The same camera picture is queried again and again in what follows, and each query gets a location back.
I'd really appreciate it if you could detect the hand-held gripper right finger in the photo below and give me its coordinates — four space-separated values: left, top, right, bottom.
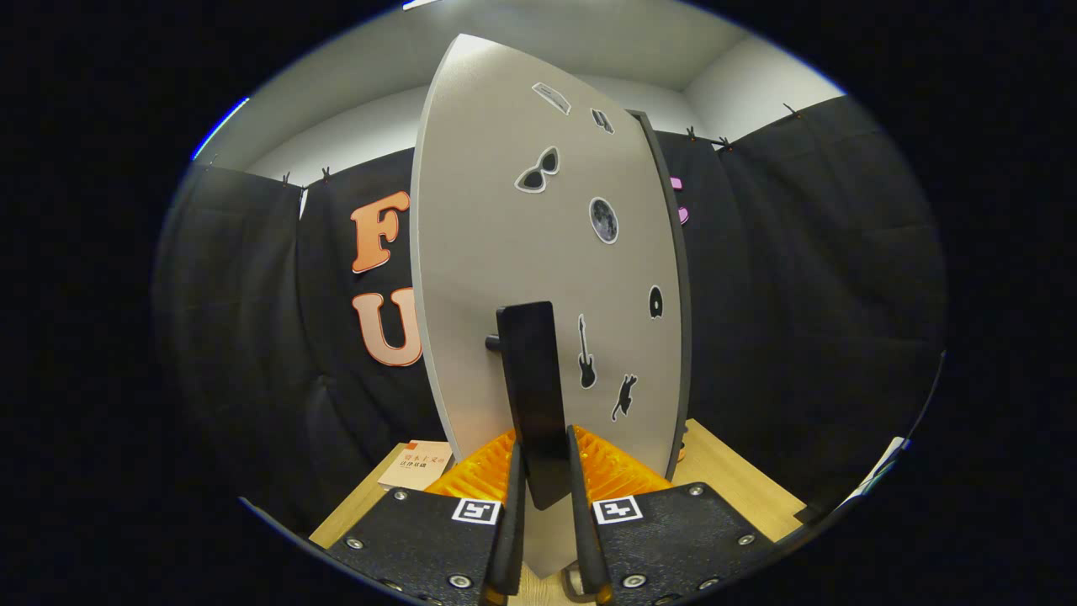
565 423 779 606

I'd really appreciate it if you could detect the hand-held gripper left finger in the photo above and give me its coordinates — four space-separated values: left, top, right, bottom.
322 429 528 606

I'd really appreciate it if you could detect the black door handle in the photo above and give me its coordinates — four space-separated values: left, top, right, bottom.
485 300 575 512

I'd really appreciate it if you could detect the dark grey shoe cabinet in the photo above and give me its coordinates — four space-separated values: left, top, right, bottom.
627 108 694 485

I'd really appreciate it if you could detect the white shoe cabinet door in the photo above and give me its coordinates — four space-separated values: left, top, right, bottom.
408 34 684 582

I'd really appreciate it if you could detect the beige book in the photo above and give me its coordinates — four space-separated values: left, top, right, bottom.
378 439 455 492

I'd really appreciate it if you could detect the white and green object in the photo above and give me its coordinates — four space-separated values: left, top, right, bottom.
841 436 911 506

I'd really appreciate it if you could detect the black backdrop cloth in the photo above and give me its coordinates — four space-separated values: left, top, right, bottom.
151 94 947 535

